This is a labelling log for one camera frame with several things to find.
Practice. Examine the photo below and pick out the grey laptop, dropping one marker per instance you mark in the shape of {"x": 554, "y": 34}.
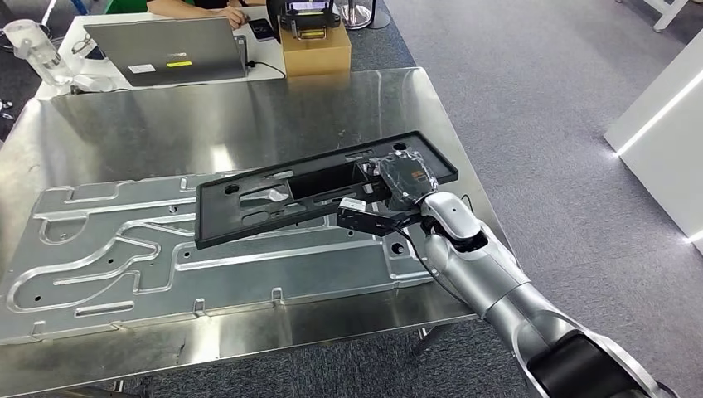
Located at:
{"x": 165, "y": 49}

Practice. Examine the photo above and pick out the clear water bottle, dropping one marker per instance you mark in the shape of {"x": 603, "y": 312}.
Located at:
{"x": 38, "y": 52}

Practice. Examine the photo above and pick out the black plastic plate bracket part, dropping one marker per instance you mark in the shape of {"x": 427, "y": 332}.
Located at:
{"x": 219, "y": 219}

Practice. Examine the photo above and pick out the brown cardboard box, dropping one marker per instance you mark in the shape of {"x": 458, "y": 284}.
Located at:
{"x": 316, "y": 55}

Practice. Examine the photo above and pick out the large stamped metal panel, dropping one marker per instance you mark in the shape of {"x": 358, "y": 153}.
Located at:
{"x": 219, "y": 285}

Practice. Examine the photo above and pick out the white desk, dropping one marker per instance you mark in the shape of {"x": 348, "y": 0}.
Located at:
{"x": 263, "y": 52}

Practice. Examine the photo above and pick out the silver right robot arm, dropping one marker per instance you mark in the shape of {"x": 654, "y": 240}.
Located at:
{"x": 494, "y": 274}

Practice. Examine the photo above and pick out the black smartphone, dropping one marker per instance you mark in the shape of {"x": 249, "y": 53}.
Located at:
{"x": 261, "y": 30}

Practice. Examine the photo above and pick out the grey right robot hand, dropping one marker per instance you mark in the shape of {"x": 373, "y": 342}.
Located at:
{"x": 409, "y": 178}

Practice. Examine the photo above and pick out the white lit display counter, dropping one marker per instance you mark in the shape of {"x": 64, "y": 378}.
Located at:
{"x": 664, "y": 154}

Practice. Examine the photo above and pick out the eyeglasses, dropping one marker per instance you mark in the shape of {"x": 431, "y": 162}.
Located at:
{"x": 82, "y": 44}

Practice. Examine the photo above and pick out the chrome round pedestal base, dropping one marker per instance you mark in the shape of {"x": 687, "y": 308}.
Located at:
{"x": 357, "y": 16}

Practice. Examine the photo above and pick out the person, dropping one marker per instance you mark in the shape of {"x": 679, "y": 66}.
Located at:
{"x": 181, "y": 5}

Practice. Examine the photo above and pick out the stainless steel workbench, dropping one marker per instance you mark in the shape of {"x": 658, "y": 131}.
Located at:
{"x": 219, "y": 121}

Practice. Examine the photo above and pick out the white furniture leg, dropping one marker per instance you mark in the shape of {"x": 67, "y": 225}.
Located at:
{"x": 667, "y": 14}

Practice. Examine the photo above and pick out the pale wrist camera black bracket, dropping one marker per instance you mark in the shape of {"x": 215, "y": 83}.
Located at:
{"x": 357, "y": 217}

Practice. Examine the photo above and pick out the person's hand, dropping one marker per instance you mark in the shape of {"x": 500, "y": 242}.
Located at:
{"x": 233, "y": 16}

